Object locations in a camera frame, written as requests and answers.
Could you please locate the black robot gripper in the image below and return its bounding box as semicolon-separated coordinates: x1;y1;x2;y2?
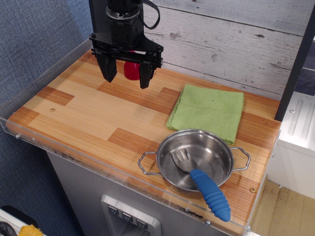
89;18;163;89

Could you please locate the blue handled metal fork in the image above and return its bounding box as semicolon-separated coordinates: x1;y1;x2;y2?
171;149;231;222

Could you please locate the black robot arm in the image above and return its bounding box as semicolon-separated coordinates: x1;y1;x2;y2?
89;0;163;89

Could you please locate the stainless steel pot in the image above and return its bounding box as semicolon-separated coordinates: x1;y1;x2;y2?
137;129;252;199

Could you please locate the red plastic cup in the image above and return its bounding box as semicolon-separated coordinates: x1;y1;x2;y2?
124;61;140;81

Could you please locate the green folded cloth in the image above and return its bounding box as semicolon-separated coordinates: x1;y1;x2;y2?
166;84;244;145

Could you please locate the grey toy fridge cabinet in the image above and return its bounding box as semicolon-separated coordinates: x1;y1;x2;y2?
45;150;222;236

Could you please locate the clear acrylic table guard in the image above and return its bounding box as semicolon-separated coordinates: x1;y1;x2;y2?
0;42;280;236

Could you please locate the silver dispenser button panel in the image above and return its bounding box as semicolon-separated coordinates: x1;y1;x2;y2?
101;194;162;236

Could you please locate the yellow object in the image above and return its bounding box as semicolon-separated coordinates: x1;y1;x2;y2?
18;225;43;236

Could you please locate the white toy sink unit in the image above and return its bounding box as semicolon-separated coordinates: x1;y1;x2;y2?
267;92;315;198

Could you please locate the dark grey left post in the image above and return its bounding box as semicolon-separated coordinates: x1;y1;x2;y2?
89;0;110;33

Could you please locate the dark grey post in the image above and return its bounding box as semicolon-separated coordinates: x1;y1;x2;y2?
274;6;315;121
89;0;110;33

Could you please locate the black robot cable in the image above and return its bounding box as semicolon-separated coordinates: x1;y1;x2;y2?
141;0;160;30

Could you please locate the dark grey right post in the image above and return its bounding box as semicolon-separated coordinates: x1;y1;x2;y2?
274;6;315;121

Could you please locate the black braided cable sleeve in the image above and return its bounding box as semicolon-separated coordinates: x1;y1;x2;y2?
0;221;17;236

